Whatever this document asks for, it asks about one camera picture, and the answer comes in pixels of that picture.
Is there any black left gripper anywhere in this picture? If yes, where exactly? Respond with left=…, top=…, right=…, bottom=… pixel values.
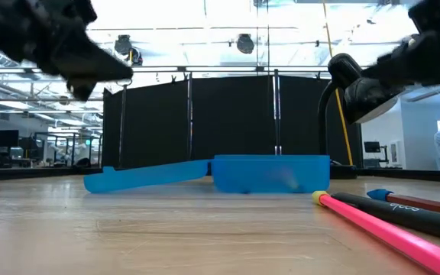
left=0, top=0, right=134, bottom=102

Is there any brown pencil with blue cap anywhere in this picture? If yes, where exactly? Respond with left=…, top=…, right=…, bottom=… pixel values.
left=367, top=188, right=440, bottom=218

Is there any pink pencil with yellow eraser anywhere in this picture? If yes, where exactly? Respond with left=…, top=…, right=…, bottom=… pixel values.
left=311, top=190, right=440, bottom=275

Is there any blue plastic supply box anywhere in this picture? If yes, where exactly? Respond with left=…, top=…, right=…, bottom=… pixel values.
left=83, top=154, right=332, bottom=195

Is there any black desk lamp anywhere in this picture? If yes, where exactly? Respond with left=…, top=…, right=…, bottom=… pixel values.
left=317, top=53, right=406, bottom=180

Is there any small black monitor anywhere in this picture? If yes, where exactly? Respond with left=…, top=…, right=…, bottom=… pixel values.
left=363, top=141, right=382, bottom=154

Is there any black computer monitor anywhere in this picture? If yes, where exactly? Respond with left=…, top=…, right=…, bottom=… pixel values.
left=0, top=129, right=20, bottom=150

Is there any black pen with white print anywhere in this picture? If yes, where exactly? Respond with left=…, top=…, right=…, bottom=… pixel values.
left=330, top=192, right=440, bottom=246

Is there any black partition screen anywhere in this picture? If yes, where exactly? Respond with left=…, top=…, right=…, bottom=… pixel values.
left=102, top=74, right=363, bottom=170

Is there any black frame-mounted camera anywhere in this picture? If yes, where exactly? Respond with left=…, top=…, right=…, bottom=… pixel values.
left=236, top=33, right=256, bottom=55
left=114, top=34, right=144, bottom=66

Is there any thin pole with ring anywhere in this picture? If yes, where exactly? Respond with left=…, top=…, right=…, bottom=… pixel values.
left=115, top=78, right=134, bottom=169

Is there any yellow cable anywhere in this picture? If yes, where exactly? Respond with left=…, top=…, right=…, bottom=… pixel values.
left=322, top=0, right=354, bottom=167

